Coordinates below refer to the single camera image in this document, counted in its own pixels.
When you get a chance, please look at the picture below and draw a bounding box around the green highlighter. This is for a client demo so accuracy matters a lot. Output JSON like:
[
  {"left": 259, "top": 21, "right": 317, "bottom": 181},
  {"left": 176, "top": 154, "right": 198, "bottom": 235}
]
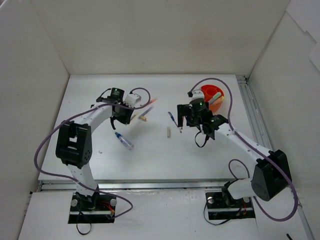
[{"left": 212, "top": 92, "right": 222, "bottom": 100}]

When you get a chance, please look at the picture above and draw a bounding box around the red gel pen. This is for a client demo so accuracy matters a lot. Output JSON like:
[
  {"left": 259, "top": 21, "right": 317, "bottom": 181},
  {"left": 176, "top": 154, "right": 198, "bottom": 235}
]
[{"left": 180, "top": 116, "right": 185, "bottom": 130}]

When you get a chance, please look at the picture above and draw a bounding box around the pink capped pen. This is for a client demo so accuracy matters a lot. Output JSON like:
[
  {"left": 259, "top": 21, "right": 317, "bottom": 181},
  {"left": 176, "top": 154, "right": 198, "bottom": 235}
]
[{"left": 146, "top": 98, "right": 158, "bottom": 105}]

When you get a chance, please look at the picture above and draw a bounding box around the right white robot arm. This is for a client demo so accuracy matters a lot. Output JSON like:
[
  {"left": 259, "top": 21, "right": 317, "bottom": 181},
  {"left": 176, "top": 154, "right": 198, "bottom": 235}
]
[{"left": 177, "top": 98, "right": 292, "bottom": 206}]

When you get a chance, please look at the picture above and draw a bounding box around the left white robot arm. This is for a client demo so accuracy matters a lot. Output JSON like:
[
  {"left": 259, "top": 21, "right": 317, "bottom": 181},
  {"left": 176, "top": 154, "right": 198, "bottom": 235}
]
[{"left": 55, "top": 88, "right": 141, "bottom": 210}]

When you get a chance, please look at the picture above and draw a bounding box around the small tan eraser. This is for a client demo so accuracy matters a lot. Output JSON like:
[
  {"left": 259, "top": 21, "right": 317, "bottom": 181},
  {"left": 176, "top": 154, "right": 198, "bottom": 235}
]
[{"left": 139, "top": 116, "right": 147, "bottom": 122}]

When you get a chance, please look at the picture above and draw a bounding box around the blue gel pen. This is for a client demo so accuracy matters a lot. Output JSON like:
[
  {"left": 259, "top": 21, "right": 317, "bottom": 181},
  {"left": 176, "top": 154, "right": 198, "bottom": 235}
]
[{"left": 168, "top": 111, "right": 182, "bottom": 133}]

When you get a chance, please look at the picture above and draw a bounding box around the orange round divided container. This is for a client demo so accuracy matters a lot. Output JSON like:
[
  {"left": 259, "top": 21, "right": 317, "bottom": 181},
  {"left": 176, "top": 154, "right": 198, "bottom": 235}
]
[{"left": 200, "top": 84, "right": 225, "bottom": 113}]

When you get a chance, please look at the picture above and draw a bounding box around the clear blue glue bottle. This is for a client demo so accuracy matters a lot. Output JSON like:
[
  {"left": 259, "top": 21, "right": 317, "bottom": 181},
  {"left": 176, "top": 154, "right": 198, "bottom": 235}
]
[{"left": 114, "top": 132, "right": 134, "bottom": 150}]

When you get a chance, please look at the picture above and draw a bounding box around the white eraser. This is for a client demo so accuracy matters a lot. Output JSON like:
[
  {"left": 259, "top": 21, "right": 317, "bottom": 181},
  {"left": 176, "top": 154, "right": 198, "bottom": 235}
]
[{"left": 166, "top": 127, "right": 171, "bottom": 138}]

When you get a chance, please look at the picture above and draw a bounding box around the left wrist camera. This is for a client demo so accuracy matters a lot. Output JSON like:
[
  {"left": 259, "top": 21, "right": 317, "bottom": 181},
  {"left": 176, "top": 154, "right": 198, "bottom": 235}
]
[{"left": 123, "top": 93, "right": 142, "bottom": 108}]

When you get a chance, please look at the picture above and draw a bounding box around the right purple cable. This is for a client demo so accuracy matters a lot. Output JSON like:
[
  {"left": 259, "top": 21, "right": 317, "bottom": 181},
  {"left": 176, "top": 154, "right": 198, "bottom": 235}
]
[{"left": 188, "top": 77, "right": 299, "bottom": 222}]

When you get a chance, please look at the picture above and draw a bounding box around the purple cable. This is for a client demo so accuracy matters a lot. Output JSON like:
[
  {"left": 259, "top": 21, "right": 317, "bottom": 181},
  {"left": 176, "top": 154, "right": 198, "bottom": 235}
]
[
  {"left": 188, "top": 77, "right": 299, "bottom": 222},
  {"left": 33, "top": 87, "right": 151, "bottom": 221}
]

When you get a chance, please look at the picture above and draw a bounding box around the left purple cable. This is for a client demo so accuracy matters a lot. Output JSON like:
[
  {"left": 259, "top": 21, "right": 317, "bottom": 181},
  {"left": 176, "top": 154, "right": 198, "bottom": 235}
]
[{"left": 33, "top": 87, "right": 151, "bottom": 221}]

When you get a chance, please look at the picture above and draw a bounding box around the aluminium frame rail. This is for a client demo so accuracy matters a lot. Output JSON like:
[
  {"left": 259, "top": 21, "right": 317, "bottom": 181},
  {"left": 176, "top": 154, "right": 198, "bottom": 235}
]
[{"left": 236, "top": 75, "right": 315, "bottom": 240}]

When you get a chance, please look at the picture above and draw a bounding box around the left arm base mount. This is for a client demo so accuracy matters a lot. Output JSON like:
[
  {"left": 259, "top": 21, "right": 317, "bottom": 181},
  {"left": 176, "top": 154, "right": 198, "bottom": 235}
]
[{"left": 68, "top": 193, "right": 116, "bottom": 224}]

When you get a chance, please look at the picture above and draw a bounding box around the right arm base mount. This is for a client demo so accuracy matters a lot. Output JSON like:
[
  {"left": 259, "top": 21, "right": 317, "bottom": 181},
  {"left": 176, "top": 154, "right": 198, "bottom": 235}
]
[{"left": 204, "top": 191, "right": 256, "bottom": 222}]

